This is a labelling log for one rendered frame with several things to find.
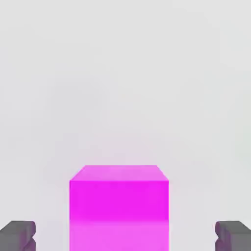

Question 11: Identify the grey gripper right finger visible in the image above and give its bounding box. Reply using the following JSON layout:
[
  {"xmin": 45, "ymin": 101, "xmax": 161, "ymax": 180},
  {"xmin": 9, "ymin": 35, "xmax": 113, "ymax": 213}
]
[{"xmin": 215, "ymin": 220, "xmax": 251, "ymax": 251}]

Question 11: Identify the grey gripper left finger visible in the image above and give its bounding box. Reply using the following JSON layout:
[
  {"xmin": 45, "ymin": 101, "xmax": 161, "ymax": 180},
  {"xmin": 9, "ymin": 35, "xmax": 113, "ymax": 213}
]
[{"xmin": 0, "ymin": 220, "xmax": 37, "ymax": 251}]

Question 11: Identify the small magenta cube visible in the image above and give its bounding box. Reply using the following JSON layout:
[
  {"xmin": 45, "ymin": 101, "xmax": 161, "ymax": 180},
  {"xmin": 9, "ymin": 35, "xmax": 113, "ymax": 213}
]
[{"xmin": 69, "ymin": 164, "xmax": 170, "ymax": 251}]

